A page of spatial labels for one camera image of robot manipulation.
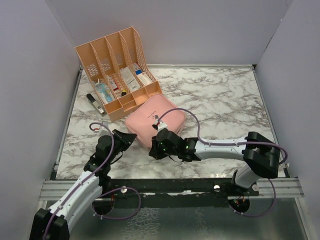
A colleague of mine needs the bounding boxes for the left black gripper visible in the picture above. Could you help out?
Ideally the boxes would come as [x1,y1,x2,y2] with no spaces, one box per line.
[108,129,136,164]

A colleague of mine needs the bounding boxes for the pink medicine kit case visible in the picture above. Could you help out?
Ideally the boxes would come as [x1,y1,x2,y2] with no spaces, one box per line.
[124,94,186,149]

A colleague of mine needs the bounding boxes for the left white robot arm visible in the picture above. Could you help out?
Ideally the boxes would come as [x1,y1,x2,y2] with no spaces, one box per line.
[29,129,137,240]

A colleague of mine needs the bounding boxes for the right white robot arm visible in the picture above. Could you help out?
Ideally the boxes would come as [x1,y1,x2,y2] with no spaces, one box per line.
[149,128,282,196]

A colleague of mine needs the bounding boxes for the red white medicine box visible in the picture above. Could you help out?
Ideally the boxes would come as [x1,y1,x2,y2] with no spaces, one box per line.
[106,74,121,92]

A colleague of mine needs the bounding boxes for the blue white medicine box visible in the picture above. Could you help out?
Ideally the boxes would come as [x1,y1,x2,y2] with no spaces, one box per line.
[132,62,152,86]

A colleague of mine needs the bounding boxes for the small dark bottle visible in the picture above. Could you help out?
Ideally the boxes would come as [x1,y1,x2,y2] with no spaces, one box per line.
[121,90,127,97]

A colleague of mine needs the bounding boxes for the black silver stapler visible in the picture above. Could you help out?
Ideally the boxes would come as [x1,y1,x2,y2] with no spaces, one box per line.
[86,93,107,116]

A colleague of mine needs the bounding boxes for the blue patterned pouch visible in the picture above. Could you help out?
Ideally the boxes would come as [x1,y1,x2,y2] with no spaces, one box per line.
[95,82,114,104]

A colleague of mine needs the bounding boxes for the orange plastic file organizer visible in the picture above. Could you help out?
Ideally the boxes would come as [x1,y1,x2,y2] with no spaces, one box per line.
[75,26,162,122]

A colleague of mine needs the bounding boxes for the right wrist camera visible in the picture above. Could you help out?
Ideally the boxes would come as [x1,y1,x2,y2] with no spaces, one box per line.
[153,120,168,131]

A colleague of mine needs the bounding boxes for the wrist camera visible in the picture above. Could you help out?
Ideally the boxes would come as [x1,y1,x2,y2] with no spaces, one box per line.
[94,121,110,136]
[153,120,168,131]

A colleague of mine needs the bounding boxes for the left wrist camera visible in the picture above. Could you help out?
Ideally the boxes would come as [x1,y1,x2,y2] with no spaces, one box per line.
[94,121,110,136]

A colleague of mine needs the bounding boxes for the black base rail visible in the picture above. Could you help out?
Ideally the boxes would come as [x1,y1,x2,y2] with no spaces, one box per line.
[92,178,259,213]

